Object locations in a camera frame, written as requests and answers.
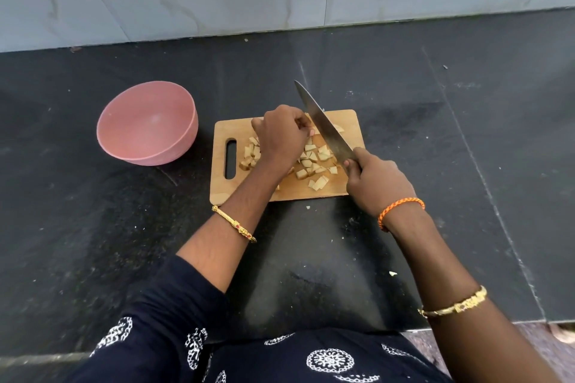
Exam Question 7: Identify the person's left hand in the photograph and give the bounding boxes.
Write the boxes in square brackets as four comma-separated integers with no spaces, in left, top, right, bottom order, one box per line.
[251,104,316,178]

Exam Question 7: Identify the person's right hand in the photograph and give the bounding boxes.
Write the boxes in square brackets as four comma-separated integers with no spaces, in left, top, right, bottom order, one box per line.
[343,147,419,218]

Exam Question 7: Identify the steel kitchen knife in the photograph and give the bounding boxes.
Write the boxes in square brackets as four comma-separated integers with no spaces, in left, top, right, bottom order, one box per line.
[294,80,358,168]

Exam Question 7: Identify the person's right forearm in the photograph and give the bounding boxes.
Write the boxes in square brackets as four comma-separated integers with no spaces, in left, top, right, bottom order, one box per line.
[381,205,560,383]

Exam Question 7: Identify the person's left forearm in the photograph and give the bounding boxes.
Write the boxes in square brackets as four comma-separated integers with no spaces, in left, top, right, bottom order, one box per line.
[176,167,293,303]

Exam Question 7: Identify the pile of diced vegetable pieces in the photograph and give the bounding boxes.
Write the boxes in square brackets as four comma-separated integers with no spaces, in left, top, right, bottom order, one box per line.
[239,124,346,192]

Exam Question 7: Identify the wooden cutting board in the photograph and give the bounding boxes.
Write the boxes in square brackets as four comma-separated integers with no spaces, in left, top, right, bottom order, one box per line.
[209,109,365,205]

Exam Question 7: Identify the thin gold bangle red stones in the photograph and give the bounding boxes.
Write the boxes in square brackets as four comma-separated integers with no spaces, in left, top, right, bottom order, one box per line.
[211,205,258,244]

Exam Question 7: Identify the pink plastic bowl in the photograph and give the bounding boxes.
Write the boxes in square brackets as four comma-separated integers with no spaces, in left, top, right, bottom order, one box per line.
[96,80,199,167]

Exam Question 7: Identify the wide gold bangle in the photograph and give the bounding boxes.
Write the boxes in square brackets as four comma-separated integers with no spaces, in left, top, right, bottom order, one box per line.
[418,286,488,319]

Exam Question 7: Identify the navy white-printed garment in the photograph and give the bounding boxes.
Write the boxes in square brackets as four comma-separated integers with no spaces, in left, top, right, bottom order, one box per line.
[67,255,452,383]

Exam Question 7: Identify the person's foot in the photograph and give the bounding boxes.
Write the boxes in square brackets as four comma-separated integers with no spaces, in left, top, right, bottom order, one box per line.
[550,323,575,346]

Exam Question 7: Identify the orange braided thread bracelet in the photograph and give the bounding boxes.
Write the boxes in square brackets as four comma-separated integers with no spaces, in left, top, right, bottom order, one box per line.
[378,197,426,232]

